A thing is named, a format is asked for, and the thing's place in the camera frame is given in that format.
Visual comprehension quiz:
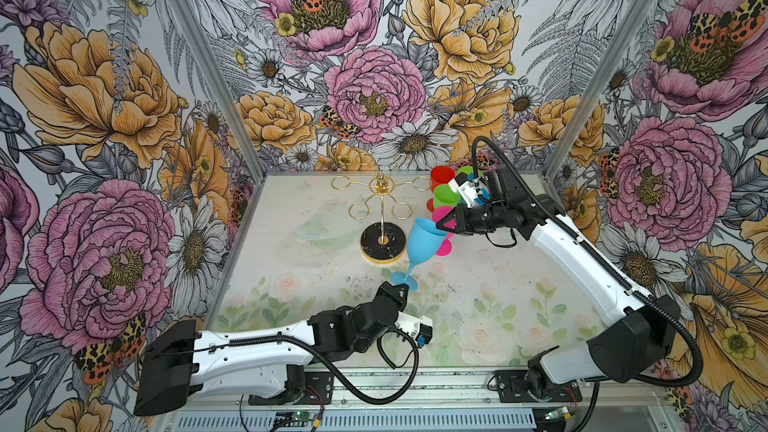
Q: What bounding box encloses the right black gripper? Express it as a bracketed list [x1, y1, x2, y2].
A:
[435, 200, 507, 238]

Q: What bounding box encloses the light blue wine glass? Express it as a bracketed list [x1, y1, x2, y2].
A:
[391, 218, 447, 291]

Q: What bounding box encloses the green wine glass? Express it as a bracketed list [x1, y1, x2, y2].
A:
[456, 166, 483, 180]
[432, 184, 461, 209]

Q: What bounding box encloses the right green circuit board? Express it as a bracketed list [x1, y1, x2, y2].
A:
[543, 406, 572, 421]

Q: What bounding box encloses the gold wire wine glass rack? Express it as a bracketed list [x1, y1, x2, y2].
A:
[331, 171, 428, 266]

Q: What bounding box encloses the right black corrugated cable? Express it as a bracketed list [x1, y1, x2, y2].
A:
[470, 135, 704, 432]

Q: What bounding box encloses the white vented cable duct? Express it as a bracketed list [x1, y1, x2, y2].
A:
[172, 407, 537, 431]

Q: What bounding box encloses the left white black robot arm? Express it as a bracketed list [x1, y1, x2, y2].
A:
[134, 282, 433, 417]

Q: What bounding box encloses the red wine glass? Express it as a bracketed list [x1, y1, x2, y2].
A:
[427, 166, 456, 212]

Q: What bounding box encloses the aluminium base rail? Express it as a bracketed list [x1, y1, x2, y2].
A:
[152, 365, 673, 415]

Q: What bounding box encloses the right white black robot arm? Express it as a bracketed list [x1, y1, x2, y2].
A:
[438, 169, 681, 396]

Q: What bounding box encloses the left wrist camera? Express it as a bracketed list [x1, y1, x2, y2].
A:
[396, 312, 434, 348]

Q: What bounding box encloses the pink wine glass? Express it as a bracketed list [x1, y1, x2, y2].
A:
[431, 205, 457, 257]

